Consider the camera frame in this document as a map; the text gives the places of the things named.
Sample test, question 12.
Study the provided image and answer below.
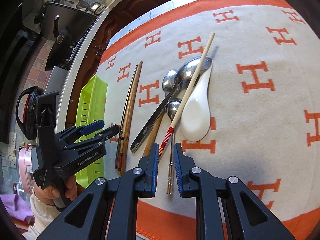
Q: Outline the dark patterned chopstick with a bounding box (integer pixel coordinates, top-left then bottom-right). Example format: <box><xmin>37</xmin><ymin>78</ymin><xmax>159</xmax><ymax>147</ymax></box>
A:
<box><xmin>114</xmin><ymin>65</ymin><xmax>138</xmax><ymax>170</ymax></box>

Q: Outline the brown wooden chopstick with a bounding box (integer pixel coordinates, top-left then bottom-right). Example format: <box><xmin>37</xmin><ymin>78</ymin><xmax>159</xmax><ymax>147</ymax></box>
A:
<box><xmin>118</xmin><ymin>61</ymin><xmax>143</xmax><ymax>175</ymax></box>

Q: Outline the light chopstick red striped end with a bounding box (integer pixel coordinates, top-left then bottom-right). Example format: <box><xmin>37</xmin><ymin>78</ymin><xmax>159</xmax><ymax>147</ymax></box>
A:
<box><xmin>158</xmin><ymin>32</ymin><xmax>215</xmax><ymax>157</ymax></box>

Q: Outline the small slim steel spoon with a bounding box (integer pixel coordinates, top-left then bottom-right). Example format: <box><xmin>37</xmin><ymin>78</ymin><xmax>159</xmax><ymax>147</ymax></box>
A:
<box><xmin>166</xmin><ymin>99</ymin><xmax>181</xmax><ymax>195</ymax></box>

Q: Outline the wooden handled steel spoon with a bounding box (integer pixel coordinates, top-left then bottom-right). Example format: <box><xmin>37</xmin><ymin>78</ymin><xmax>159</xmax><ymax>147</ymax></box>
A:
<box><xmin>142</xmin><ymin>69</ymin><xmax>179</xmax><ymax>158</ymax></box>

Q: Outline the white ceramic soup spoon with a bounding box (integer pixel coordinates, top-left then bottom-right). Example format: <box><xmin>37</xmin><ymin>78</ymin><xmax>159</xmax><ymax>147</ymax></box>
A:
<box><xmin>181</xmin><ymin>64</ymin><xmax>213</xmax><ymax>142</ymax></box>

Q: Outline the large steel spoon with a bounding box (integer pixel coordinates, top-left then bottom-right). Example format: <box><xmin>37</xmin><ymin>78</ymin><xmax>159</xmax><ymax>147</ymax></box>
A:
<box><xmin>130</xmin><ymin>56</ymin><xmax>201</xmax><ymax>153</ymax></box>

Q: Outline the white left sleeve forearm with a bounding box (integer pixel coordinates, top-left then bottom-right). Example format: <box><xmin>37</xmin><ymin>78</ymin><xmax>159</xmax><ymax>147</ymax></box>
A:
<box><xmin>23</xmin><ymin>192</ymin><xmax>61</xmax><ymax>240</ymax></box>

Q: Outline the person's left hand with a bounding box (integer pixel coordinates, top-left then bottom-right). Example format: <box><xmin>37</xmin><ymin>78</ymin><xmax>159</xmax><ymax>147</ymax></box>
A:
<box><xmin>33</xmin><ymin>175</ymin><xmax>78</xmax><ymax>205</ymax></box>

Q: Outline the green plastic utensil tray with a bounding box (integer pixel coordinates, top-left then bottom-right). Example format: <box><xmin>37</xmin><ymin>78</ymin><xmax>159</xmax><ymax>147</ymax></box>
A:
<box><xmin>75</xmin><ymin>75</ymin><xmax>107</xmax><ymax>188</ymax></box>

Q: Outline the pink rice cooker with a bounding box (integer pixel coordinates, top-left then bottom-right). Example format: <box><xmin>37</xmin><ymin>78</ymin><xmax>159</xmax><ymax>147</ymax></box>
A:
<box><xmin>18</xmin><ymin>146</ymin><xmax>34</xmax><ymax>194</ymax></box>

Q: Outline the purple cloth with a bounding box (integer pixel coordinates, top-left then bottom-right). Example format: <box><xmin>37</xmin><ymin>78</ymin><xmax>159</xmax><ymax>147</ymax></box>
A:
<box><xmin>1</xmin><ymin>194</ymin><xmax>35</xmax><ymax>224</ymax></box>

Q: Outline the black wok pan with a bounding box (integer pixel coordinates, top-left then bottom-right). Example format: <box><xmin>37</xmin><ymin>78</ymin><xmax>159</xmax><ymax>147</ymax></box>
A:
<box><xmin>45</xmin><ymin>25</ymin><xmax>72</xmax><ymax>71</ymax></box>

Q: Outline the orange white H blanket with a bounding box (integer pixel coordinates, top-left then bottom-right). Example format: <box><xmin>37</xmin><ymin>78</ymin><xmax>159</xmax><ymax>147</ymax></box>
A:
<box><xmin>97</xmin><ymin>0</ymin><xmax>319</xmax><ymax>239</ymax></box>

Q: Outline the black kettle with handle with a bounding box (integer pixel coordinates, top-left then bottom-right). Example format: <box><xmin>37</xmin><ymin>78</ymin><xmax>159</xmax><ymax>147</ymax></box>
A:
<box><xmin>15</xmin><ymin>86</ymin><xmax>44</xmax><ymax>140</ymax></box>

